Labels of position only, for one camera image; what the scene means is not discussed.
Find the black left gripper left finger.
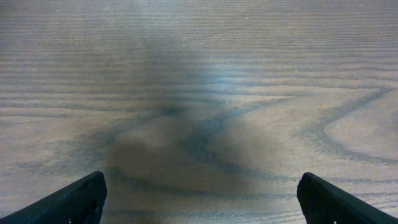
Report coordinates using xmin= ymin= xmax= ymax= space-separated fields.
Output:
xmin=1 ymin=171 xmax=107 ymax=224

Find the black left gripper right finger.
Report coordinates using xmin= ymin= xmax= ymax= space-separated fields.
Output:
xmin=297 ymin=172 xmax=397 ymax=224

